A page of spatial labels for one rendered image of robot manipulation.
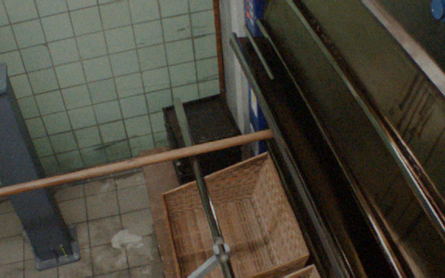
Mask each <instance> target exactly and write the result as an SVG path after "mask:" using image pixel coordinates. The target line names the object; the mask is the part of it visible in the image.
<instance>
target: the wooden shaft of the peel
mask: <svg viewBox="0 0 445 278"><path fill-rule="evenodd" d="M270 138H273V134H272V132H271V129H269V130H265V131H258V132H254V133H250V134H243V135H240V136H236V137H233V138H228V139H224V140H221V141H213V142H209V143H205V144H198V145H195V146H191V147H184V148H179V149H176V150H172V151H165V153H161V154H154V155H151V156H147V157H143V158H136V159H132V160H128V161H122V162H118V163H114V164H108V165H104V166H100V167H96V168H90V169H87V170H83V171H77V172H73V173H69V174H66V175H65V174H63V175H56V176H53V177H49V178H43V179H40V180H36V181H31V182H26V183H24V184H20V185H10V186H8V187H4V188H0V198H1V197H4V196H7V195H13V194H16V193H20V192H21V193H23V192H29V191H32V190H36V189H39V188H45V187H49V186H52V185H61V184H66V183H69V182H72V181H79V180H82V179H86V178H92V177H95V176H99V175H105V174H110V173H113V172H117V171H123V170H127V169H131V168H137V167H141V166H145V165H149V164H155V163H159V162H163V161H170V160H174V159H178V158H185V157H188V156H193V155H196V154H203V153H207V152H211V151H214V150H219V149H222V148H226V147H233V146H236V145H241V144H248V143H251V142H255V141H261V140H266V139H270Z"/></svg>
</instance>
